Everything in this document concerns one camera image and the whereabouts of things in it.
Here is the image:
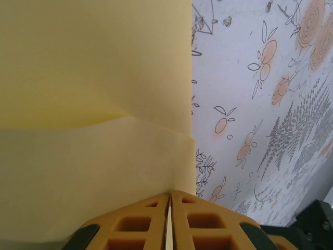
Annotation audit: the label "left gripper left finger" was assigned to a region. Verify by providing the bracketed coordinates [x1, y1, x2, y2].
[61, 192, 171, 250]

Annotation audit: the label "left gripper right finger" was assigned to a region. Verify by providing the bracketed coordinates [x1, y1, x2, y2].
[169, 190, 300, 250]

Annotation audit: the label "yellow cloth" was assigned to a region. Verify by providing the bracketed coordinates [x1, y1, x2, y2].
[0, 0, 196, 250]

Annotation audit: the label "floral patterned tablecloth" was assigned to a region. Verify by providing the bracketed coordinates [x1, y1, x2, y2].
[191, 0, 333, 230]

